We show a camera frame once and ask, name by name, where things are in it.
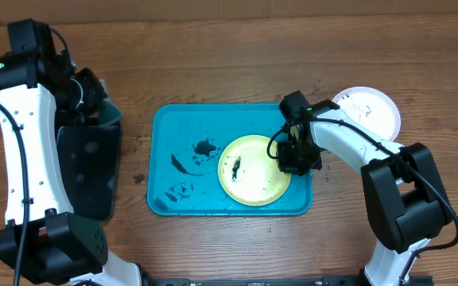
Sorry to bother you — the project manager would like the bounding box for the yellow-green speckled plate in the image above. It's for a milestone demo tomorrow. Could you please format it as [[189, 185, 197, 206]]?
[[218, 135, 291, 207]]

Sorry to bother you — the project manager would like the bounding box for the pink speckled plate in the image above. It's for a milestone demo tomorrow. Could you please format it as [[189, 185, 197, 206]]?
[[332, 87, 402, 141]]

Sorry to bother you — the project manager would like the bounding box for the green scrub sponge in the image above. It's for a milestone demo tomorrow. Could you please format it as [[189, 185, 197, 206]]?
[[98, 98, 123, 126]]

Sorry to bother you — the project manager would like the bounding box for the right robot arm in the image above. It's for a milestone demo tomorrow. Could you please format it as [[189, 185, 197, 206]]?
[[272, 95, 458, 285]]

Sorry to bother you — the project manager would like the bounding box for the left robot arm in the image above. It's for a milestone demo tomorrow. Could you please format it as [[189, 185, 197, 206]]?
[[0, 51, 146, 285]]

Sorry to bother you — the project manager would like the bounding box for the teal plastic tray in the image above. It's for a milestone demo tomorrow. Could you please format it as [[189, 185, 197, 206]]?
[[147, 103, 313, 216]]

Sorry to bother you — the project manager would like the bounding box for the black water basin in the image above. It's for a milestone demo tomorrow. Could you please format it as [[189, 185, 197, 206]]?
[[56, 123, 122, 221]]

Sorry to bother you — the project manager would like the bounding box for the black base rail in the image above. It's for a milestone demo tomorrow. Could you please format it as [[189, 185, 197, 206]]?
[[149, 274, 435, 286]]

